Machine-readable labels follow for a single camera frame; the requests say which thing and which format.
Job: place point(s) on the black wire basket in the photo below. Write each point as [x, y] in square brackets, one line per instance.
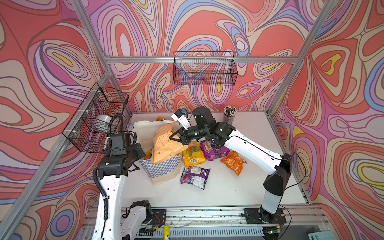
[87, 130]
[207, 68]

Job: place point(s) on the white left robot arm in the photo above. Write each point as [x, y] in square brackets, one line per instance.
[110, 177]

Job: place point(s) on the small yellow snack bag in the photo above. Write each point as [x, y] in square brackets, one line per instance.
[160, 119]

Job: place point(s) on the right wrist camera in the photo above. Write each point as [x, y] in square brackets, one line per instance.
[181, 116]

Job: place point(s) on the purple grape snack bag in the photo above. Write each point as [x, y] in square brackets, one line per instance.
[212, 152]

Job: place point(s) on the yellow mango snack bag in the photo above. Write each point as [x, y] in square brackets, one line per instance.
[193, 155]

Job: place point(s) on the silver bowl in basket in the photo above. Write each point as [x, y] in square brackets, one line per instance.
[103, 119]

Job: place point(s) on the black marker in basket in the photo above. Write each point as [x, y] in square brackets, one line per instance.
[106, 143]

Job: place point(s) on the cup of straws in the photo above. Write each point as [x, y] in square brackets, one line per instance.
[229, 114]

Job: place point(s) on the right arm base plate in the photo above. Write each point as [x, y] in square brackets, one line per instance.
[260, 216]

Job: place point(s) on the checkered paper bag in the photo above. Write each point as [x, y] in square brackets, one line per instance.
[164, 171]

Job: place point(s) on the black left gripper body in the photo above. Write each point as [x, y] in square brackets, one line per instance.
[138, 152]

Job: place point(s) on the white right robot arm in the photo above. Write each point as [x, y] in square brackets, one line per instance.
[278, 167]

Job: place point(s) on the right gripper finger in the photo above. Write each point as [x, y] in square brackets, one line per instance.
[181, 140]
[178, 135]

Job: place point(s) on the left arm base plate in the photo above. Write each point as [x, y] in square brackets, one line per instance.
[158, 219]

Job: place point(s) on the orange snack bag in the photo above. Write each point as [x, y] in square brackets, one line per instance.
[234, 162]

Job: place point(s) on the black wire basket back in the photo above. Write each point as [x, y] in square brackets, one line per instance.
[207, 68]

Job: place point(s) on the black wire basket left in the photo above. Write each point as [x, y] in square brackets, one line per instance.
[87, 130]

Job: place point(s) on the tan snack bag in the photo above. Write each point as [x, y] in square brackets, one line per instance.
[164, 148]

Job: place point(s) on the purple berries snack bag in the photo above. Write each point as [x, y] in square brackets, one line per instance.
[195, 176]

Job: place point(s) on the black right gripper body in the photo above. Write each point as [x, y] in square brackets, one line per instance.
[184, 135]

